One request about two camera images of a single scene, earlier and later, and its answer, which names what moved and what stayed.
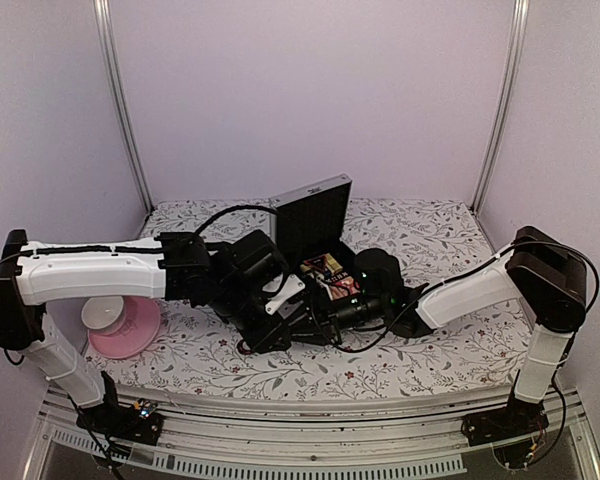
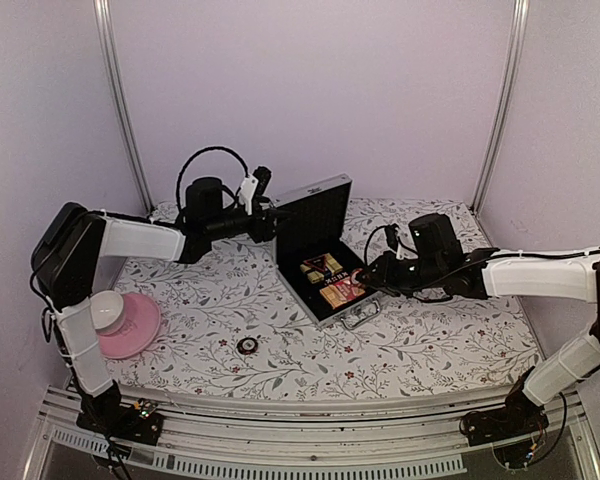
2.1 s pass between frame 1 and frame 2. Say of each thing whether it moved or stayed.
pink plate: stayed
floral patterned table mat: stayed
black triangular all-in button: stayed
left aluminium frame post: stayed
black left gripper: moved
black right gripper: moved
